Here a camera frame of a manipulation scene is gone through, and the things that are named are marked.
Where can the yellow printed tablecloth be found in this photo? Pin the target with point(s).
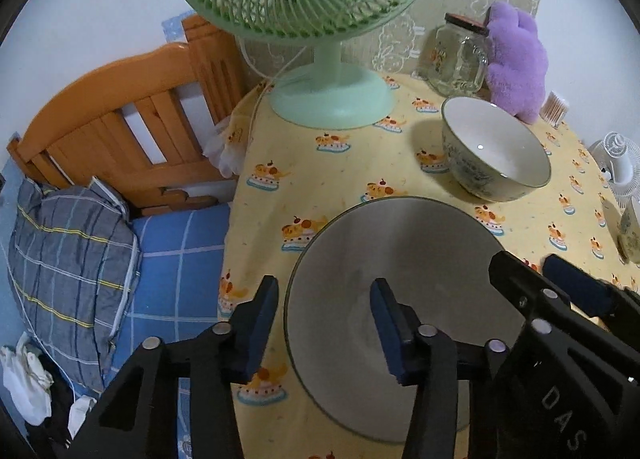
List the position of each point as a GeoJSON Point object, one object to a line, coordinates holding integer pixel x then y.
{"type": "Point", "coordinates": [350, 174]}

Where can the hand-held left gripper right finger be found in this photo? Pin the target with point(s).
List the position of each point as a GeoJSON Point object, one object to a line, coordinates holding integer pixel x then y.
{"type": "Point", "coordinates": [392, 334]}

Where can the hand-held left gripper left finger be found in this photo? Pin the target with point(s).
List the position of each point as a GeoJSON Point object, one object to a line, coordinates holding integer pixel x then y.
{"type": "Point", "coordinates": [260, 329]}

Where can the grey plaid pillow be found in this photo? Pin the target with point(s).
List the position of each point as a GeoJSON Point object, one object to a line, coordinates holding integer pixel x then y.
{"type": "Point", "coordinates": [65, 264]}

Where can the purple plush toy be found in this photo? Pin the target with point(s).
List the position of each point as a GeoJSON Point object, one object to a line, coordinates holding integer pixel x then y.
{"type": "Point", "coordinates": [515, 64]}

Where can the white lace cloth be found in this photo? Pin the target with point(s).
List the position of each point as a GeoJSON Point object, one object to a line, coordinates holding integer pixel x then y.
{"type": "Point", "coordinates": [227, 154]}

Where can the small white swab container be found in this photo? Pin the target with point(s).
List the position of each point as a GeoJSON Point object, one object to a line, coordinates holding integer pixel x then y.
{"type": "Point", "coordinates": [555, 111]}

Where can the grey white garment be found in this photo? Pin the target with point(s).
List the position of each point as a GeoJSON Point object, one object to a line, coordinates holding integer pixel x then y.
{"type": "Point", "coordinates": [80, 414]}

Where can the wooden bed headboard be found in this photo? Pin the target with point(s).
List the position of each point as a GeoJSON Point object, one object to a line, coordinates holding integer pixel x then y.
{"type": "Point", "coordinates": [100, 134]}

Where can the white standing fan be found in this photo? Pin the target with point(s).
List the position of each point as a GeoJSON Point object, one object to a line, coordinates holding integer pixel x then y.
{"type": "Point", "coordinates": [620, 159]}

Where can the patterned green wall board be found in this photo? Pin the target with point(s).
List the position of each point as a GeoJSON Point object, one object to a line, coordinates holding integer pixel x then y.
{"type": "Point", "coordinates": [395, 49]}

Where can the cream floral ceramic bowl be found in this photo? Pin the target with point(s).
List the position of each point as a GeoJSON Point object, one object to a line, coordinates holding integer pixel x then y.
{"type": "Point", "coordinates": [495, 139]}
{"type": "Point", "coordinates": [631, 234]}
{"type": "Point", "coordinates": [350, 259]}

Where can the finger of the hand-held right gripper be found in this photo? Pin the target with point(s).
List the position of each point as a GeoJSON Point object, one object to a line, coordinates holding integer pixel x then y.
{"type": "Point", "coordinates": [530, 289]}
{"type": "Point", "coordinates": [580, 284]}

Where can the crumpled white cloth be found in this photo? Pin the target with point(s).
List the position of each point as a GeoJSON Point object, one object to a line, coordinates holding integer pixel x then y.
{"type": "Point", "coordinates": [27, 379]}

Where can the glass jar with dark lid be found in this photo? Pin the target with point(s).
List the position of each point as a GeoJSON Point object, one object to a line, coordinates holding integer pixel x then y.
{"type": "Point", "coordinates": [455, 64]}

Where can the green desk fan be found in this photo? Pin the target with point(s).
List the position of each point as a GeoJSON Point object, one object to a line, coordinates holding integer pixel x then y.
{"type": "Point", "coordinates": [330, 104]}

